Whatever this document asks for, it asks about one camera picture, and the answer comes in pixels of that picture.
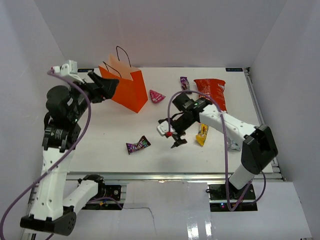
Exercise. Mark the aluminium table edge rail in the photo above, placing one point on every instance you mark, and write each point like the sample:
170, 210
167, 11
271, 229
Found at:
103, 149

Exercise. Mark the blue table label left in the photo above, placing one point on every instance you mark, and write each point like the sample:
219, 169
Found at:
85, 70

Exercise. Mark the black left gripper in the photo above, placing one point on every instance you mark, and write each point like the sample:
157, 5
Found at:
106, 90

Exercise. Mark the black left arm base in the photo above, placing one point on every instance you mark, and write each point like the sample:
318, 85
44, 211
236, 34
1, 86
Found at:
107, 191

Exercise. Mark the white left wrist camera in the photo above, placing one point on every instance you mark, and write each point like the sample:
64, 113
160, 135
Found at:
68, 68

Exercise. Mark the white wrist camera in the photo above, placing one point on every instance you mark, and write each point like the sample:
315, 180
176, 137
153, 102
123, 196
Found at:
164, 128
68, 68

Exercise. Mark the silver snack packet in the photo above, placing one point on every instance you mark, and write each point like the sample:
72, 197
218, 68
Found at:
232, 145

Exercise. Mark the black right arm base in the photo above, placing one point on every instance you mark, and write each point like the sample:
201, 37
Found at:
218, 199

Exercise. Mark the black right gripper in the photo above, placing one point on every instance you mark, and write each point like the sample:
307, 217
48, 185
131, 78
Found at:
180, 142

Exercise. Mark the red chips bag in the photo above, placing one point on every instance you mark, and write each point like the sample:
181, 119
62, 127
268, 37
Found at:
214, 88

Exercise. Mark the orange paper bag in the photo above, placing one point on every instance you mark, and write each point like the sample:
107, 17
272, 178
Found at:
131, 91

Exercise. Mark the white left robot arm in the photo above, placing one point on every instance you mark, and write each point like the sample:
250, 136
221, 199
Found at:
51, 212

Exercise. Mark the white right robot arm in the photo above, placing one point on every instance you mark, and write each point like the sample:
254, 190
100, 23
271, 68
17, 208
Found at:
257, 143

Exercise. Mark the purple candy packet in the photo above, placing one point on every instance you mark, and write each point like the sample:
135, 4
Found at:
185, 85
141, 144

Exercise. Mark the pink snack packet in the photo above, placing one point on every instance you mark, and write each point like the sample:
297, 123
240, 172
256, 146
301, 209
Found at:
156, 97

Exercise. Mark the white front cover sheet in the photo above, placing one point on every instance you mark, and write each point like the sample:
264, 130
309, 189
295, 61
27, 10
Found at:
181, 211

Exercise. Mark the yellow candy packet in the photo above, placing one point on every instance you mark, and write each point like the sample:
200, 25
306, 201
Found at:
202, 134

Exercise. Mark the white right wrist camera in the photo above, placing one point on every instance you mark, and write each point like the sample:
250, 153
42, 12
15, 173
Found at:
164, 128

